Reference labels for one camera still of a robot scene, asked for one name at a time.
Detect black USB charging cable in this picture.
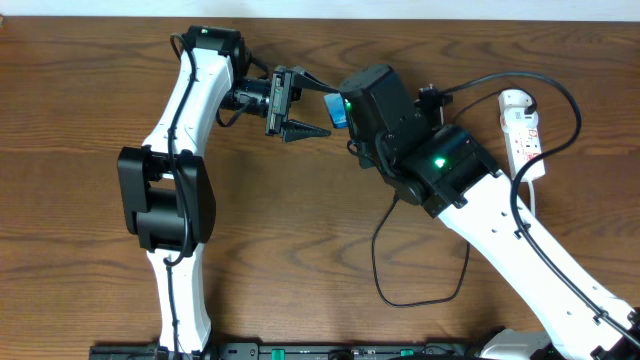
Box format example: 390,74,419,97
370,87,538,308

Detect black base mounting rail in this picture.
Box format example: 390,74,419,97
88,342,477,360

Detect white power strip red switches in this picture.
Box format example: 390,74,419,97
498,89,542,179

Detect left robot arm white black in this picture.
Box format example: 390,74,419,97
117,25,335,359

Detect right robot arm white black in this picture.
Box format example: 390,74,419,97
339,65,639,359

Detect Samsung Galaxy smartphone blue screen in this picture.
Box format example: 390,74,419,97
324,93,348,129

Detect white USB charger plug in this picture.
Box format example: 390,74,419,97
500,108,539,133

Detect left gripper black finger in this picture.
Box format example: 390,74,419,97
292,66,339,93
280,119,331,143

